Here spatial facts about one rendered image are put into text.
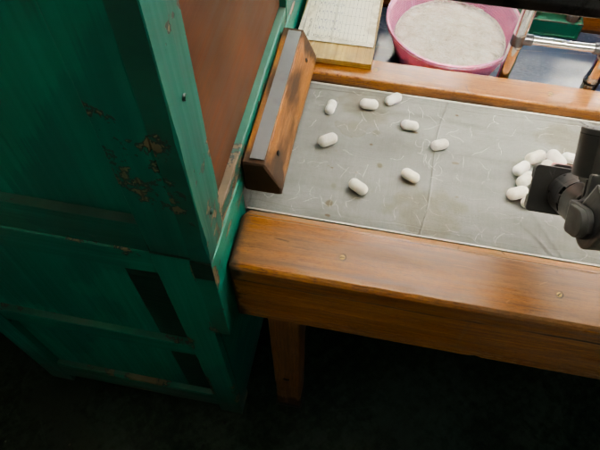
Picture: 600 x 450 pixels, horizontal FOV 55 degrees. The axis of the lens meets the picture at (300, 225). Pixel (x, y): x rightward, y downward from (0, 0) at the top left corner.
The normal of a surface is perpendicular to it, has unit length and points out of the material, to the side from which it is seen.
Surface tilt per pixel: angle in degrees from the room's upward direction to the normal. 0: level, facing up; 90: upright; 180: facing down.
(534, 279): 0
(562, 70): 0
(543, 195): 49
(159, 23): 90
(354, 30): 0
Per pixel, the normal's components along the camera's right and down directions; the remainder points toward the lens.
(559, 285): 0.00, -0.52
